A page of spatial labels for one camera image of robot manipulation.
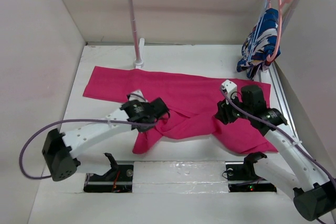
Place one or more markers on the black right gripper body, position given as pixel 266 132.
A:
pixel 232 112

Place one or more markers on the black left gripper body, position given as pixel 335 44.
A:
pixel 146 128

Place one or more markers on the pink trousers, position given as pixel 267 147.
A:
pixel 191 100

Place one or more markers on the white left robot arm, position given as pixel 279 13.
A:
pixel 65 153

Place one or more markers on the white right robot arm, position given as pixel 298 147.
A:
pixel 309 185

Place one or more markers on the pink plastic hanger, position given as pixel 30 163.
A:
pixel 281 4

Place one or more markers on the blue patterned garment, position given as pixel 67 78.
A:
pixel 265 45

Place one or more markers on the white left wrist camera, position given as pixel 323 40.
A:
pixel 137 95

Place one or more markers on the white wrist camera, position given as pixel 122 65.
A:
pixel 230 88
pixel 137 95

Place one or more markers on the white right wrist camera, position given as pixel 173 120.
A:
pixel 230 88

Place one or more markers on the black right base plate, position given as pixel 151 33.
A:
pixel 241 180

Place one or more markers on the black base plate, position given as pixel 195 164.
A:
pixel 114 181
pixel 241 180

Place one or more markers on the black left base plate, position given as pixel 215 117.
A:
pixel 114 181

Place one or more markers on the blue wire hanger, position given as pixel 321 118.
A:
pixel 258 26

